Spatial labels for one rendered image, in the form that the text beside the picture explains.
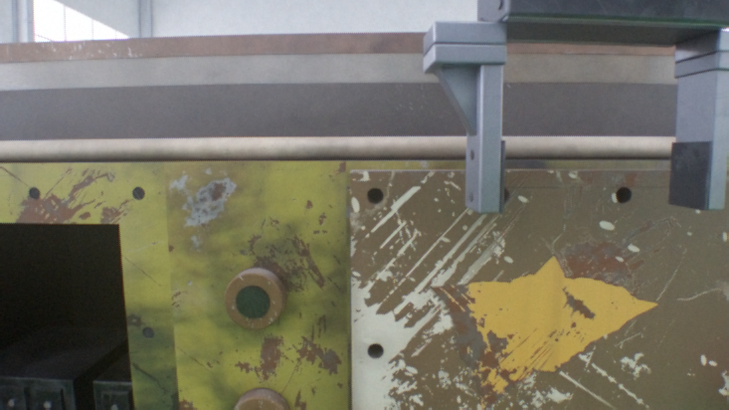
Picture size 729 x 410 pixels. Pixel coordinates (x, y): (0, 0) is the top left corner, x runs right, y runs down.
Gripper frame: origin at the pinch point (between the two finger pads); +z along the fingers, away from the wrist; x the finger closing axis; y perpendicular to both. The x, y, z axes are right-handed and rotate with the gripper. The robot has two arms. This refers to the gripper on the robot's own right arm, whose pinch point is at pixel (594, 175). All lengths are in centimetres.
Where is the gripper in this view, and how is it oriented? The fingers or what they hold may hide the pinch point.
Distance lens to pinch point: 25.5
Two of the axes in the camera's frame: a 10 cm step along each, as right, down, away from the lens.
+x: 10.0, -0.1, 0.3
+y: 0.3, 0.8, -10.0
